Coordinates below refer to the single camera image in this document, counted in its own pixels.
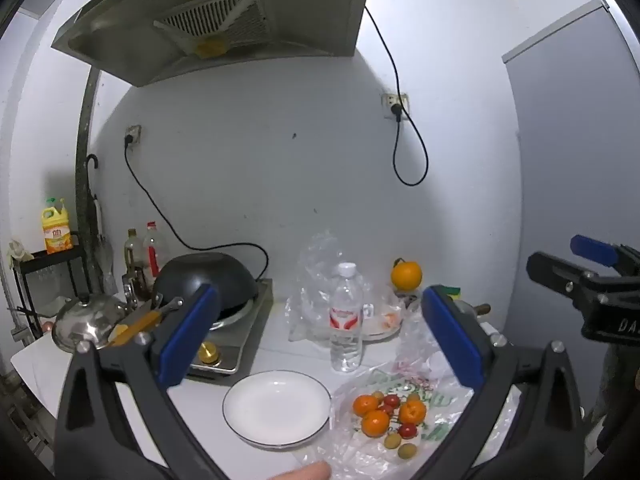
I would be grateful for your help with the grey vertical pipe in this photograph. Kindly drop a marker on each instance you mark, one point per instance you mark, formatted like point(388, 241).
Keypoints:
point(82, 150)

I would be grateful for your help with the clear plastic water bottle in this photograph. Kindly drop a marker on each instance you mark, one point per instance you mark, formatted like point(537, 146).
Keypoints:
point(346, 330)

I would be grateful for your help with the red cherry tomato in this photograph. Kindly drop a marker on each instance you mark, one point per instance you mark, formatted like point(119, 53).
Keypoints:
point(385, 409)
point(391, 401)
point(407, 430)

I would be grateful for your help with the red-capped clear bottle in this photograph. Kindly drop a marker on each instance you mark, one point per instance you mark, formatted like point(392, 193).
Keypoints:
point(154, 252)

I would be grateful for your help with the brass cooker knob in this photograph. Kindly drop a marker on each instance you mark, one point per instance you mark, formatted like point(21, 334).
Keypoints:
point(207, 352)

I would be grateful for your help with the yellow-brown longan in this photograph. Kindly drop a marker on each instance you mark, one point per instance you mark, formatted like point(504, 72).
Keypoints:
point(392, 441)
point(378, 395)
point(406, 451)

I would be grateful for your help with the grey door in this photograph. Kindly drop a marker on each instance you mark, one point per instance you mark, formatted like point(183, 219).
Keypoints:
point(575, 135)

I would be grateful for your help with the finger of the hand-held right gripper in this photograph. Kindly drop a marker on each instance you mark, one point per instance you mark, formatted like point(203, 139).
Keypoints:
point(552, 270)
point(595, 250)

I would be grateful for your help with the person's left hand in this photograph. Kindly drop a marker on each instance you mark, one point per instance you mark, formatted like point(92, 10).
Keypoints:
point(300, 472)

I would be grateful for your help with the yellow detergent bottle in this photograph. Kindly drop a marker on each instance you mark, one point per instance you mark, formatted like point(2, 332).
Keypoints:
point(56, 232)

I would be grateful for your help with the black metal rack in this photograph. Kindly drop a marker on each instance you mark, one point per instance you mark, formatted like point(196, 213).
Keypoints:
point(47, 256)

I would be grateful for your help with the white rag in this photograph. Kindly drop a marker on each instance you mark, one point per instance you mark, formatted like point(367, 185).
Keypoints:
point(17, 250)

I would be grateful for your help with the large orange with stem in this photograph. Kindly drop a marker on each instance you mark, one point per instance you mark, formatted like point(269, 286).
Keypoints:
point(406, 276)

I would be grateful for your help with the small tangerine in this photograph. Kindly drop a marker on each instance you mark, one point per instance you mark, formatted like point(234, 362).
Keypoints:
point(375, 423)
point(365, 405)
point(412, 411)

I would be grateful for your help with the white dish with scraps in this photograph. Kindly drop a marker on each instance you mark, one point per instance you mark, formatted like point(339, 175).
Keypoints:
point(385, 325)

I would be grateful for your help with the white wall socket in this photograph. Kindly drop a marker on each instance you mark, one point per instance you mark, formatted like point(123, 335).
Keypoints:
point(134, 132)
point(402, 99)

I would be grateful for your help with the steel pot lid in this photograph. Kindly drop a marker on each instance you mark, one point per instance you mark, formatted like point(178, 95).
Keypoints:
point(85, 325)

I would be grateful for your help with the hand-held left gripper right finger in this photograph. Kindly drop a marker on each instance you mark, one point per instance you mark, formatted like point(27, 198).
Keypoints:
point(455, 335)

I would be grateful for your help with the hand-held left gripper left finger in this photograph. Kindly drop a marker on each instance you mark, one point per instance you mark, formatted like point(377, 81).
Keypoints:
point(182, 340)

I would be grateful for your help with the dark oil bottle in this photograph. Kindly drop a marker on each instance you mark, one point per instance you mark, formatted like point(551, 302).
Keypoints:
point(131, 260)

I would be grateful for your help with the white round plate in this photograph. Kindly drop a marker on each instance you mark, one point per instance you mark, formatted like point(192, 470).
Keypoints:
point(275, 405)

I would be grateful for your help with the yellow green sponge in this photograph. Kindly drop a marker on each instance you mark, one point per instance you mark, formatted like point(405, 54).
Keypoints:
point(451, 291)

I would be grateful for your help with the steel induction cooker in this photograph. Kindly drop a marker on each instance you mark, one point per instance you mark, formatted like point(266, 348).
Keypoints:
point(245, 330)

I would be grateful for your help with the black umbrella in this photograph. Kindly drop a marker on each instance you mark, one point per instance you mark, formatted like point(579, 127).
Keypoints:
point(94, 220)

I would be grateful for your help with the steel range hood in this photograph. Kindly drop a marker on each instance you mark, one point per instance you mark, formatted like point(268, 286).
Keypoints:
point(225, 10)

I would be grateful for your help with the green printed plastic bag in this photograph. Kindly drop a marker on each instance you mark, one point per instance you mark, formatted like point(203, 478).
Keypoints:
point(440, 410)

